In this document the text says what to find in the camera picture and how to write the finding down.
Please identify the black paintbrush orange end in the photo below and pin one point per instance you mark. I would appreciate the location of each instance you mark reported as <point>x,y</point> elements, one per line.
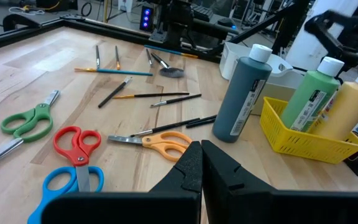
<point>117,57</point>

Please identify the green paint bottle white cap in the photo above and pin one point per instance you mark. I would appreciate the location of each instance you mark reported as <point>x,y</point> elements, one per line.
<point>315,84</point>

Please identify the black arched frame bracket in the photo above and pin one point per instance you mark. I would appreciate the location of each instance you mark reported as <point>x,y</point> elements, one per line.
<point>17,17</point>

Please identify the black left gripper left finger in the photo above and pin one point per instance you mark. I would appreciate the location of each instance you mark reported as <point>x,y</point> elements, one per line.
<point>185,174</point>

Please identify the black paintbrush gold ferrule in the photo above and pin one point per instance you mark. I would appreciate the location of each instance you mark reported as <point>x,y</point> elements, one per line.
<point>160,94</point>

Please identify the dark teal paint bottle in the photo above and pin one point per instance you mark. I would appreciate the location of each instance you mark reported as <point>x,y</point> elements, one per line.
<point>238,93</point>

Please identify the black brush fluffy grey head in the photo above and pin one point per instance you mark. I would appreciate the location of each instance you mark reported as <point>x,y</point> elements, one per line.
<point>172,72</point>

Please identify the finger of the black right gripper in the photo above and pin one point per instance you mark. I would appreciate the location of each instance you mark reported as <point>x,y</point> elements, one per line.
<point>337,28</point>

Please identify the white plastic bin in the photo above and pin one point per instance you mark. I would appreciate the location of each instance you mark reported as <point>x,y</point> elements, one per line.
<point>275,99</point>
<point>228,62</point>

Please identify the yellow plastic slotted basket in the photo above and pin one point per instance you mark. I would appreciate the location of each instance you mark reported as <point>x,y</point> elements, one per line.
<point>306,146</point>

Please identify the black box blue lights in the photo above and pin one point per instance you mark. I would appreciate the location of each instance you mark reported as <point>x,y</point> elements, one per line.
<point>146,18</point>

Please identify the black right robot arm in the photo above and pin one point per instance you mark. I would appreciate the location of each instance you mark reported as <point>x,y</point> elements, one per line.
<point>172,18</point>

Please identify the yellow paint bottle white cap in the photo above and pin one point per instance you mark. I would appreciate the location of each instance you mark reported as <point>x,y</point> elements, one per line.
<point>350,112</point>

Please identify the black aluminium rig frame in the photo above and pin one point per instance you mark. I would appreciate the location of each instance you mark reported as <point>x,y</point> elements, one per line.
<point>104,30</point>

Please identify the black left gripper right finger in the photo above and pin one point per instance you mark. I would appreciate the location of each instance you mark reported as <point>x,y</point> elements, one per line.
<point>228,186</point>

